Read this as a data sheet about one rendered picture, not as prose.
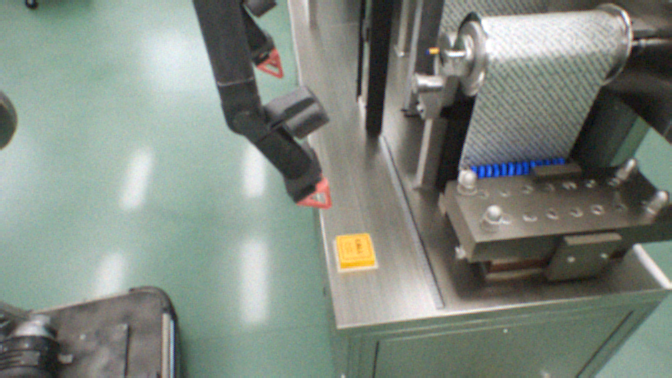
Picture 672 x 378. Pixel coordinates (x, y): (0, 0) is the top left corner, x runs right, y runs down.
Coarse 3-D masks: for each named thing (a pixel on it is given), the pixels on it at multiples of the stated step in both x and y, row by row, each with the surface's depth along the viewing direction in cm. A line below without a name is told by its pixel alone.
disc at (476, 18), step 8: (472, 16) 80; (480, 16) 77; (480, 24) 77; (480, 32) 77; (488, 40) 75; (488, 48) 75; (488, 56) 76; (488, 64) 76; (480, 72) 78; (480, 80) 79; (464, 88) 86; (472, 88) 82; (480, 88) 80
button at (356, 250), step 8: (336, 240) 93; (344, 240) 92; (352, 240) 92; (360, 240) 92; (368, 240) 92; (344, 248) 91; (352, 248) 91; (360, 248) 91; (368, 248) 91; (344, 256) 89; (352, 256) 89; (360, 256) 89; (368, 256) 89; (344, 264) 89; (352, 264) 89; (360, 264) 89; (368, 264) 90
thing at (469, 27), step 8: (464, 24) 82; (472, 24) 79; (616, 24) 79; (464, 32) 83; (472, 32) 79; (616, 32) 79; (480, 40) 77; (480, 48) 77; (616, 48) 79; (480, 56) 77; (616, 56) 80; (480, 64) 78; (472, 72) 80; (464, 80) 84; (472, 80) 81
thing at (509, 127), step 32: (480, 96) 81; (512, 96) 82; (544, 96) 83; (576, 96) 84; (480, 128) 87; (512, 128) 88; (544, 128) 89; (576, 128) 90; (480, 160) 92; (512, 160) 94
